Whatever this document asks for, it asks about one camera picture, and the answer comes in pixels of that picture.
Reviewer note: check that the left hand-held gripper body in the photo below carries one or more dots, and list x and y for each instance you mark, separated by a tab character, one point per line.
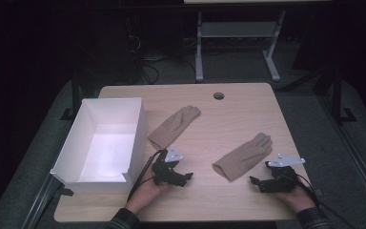
162	171

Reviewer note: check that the person's left hand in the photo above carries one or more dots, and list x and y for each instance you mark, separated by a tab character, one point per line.
144	195

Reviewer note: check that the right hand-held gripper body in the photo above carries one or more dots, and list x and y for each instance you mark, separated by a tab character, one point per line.
282	181

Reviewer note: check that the black metal post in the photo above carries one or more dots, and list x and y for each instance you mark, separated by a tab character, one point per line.
75	95
337	95

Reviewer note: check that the aluminium floor rail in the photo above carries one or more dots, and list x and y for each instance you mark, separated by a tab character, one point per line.
39	203
355	152

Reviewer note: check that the white box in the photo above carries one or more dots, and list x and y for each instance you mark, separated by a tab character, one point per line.
76	136

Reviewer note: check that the grey metal stand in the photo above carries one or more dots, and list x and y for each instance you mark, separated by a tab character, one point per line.
235	29

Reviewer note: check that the beige glove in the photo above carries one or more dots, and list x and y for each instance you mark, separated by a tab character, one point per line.
174	125
244	157

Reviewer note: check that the person's right hand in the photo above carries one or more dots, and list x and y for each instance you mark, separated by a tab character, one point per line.
300	200

